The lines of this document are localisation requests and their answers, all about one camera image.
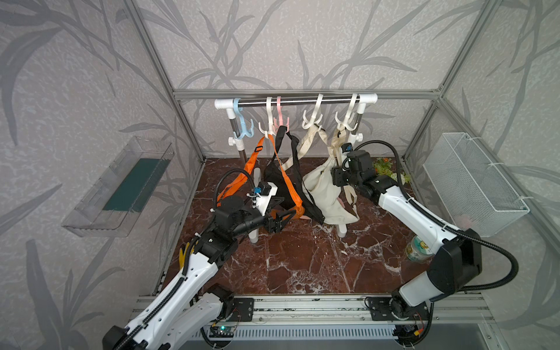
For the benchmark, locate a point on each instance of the white plastic hook middle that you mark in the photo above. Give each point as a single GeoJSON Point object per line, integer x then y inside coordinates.
{"type": "Point", "coordinates": [316, 116]}

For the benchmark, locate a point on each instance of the cream crescent bag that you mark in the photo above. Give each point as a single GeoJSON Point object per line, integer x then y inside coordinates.
{"type": "Point", "coordinates": [337, 205]}

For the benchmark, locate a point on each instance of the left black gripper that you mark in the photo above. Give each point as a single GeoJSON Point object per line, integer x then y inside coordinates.
{"type": "Point", "coordinates": [274, 227]}

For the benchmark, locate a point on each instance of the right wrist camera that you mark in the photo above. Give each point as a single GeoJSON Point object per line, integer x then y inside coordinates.
{"type": "Point", "coordinates": [347, 150]}

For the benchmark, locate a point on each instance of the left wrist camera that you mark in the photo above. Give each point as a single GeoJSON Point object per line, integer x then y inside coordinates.
{"type": "Point", "coordinates": [263, 194]}

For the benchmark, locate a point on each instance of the white plastic hook left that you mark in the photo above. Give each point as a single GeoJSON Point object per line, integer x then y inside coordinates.
{"type": "Point", "coordinates": [271, 130]}

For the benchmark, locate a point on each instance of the yellow black work glove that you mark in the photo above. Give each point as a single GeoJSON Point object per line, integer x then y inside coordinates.
{"type": "Point", "coordinates": [184, 252]}

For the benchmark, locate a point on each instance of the blue plastic hook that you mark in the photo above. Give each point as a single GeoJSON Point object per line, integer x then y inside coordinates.
{"type": "Point", "coordinates": [245, 131]}

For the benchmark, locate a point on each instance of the round green-label tin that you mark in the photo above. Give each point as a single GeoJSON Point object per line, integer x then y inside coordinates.
{"type": "Point", "coordinates": [418, 251]}

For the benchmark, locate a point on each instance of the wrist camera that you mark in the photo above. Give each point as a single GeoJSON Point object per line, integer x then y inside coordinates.
{"type": "Point", "coordinates": [263, 194]}
{"type": "Point", "coordinates": [347, 150]}

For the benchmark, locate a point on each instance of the orange crescent bag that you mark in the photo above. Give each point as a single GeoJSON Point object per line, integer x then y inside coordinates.
{"type": "Point", "coordinates": [275, 173]}

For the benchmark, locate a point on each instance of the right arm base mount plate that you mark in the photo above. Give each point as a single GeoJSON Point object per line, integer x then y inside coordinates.
{"type": "Point", "coordinates": [395, 309]}

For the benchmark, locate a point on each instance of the white plastic hook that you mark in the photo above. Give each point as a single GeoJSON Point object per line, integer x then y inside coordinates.
{"type": "Point", "coordinates": [271, 130]}
{"type": "Point", "coordinates": [344, 124]}
{"type": "Point", "coordinates": [316, 116]}

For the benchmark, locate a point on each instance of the clear acrylic wall shelf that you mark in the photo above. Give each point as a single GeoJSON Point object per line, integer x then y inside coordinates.
{"type": "Point", "coordinates": [111, 208]}

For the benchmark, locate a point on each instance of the aluminium front rail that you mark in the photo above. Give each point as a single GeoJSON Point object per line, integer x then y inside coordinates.
{"type": "Point", "coordinates": [350, 309]}

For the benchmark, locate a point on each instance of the pink plastic hook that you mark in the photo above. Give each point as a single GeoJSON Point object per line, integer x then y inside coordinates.
{"type": "Point", "coordinates": [280, 120]}

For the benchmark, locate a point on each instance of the pink item in basket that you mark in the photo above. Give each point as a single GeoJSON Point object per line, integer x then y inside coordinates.
{"type": "Point", "coordinates": [463, 221]}

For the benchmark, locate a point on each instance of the white wire mesh basket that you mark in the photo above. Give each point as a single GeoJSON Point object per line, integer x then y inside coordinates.
{"type": "Point", "coordinates": [468, 182]}

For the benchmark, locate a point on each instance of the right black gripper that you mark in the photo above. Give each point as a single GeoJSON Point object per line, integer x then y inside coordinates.
{"type": "Point", "coordinates": [336, 175]}

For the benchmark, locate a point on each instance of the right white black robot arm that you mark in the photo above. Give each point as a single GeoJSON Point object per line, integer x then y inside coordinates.
{"type": "Point", "coordinates": [457, 253]}

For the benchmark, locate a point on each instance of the white plastic hook right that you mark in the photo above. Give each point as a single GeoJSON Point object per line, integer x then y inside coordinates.
{"type": "Point", "coordinates": [344, 124]}

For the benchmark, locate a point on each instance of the white and steel clothes rack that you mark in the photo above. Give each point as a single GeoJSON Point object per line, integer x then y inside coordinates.
{"type": "Point", "coordinates": [293, 107]}

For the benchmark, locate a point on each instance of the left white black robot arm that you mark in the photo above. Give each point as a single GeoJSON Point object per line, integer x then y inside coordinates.
{"type": "Point", "coordinates": [175, 315]}

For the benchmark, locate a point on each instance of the black bag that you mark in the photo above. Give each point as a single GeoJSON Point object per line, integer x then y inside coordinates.
{"type": "Point", "coordinates": [312, 210]}

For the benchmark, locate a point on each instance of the white pot with artificial plant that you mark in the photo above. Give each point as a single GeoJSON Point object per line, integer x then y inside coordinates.
{"type": "Point", "coordinates": [386, 166]}

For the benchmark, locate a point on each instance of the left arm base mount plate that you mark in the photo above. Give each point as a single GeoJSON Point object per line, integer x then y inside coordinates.
{"type": "Point", "coordinates": [239, 310]}

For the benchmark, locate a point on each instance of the cream bag with brown-striped strap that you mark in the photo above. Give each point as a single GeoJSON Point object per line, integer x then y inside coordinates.
{"type": "Point", "coordinates": [337, 150]}

